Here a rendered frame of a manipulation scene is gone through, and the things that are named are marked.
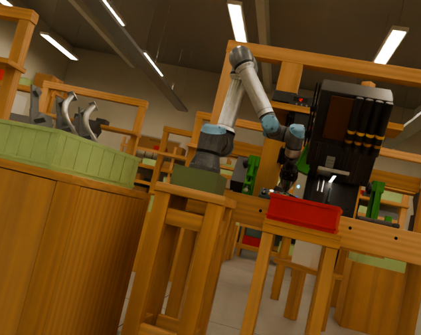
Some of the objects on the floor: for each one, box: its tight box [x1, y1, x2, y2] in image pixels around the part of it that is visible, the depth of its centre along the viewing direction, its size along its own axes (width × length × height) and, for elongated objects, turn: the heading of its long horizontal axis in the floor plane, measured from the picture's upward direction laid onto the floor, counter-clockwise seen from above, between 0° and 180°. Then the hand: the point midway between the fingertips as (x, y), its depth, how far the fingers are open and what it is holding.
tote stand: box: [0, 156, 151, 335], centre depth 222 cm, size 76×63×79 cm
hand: (285, 188), depth 235 cm, fingers closed
